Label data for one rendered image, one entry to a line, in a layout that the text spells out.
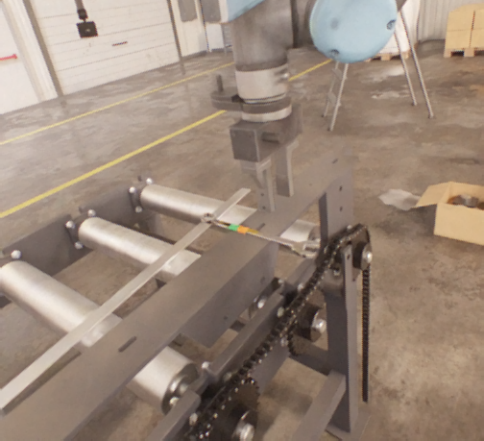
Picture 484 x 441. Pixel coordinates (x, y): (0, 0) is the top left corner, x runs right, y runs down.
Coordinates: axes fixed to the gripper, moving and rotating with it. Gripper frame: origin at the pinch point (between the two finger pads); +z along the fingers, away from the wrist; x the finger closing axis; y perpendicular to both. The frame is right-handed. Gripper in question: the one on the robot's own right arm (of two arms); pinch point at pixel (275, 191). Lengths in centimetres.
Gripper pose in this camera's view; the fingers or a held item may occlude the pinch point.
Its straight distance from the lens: 64.9
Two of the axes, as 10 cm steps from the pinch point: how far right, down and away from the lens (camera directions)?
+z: 1.4, 8.8, 4.6
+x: 6.0, -4.5, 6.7
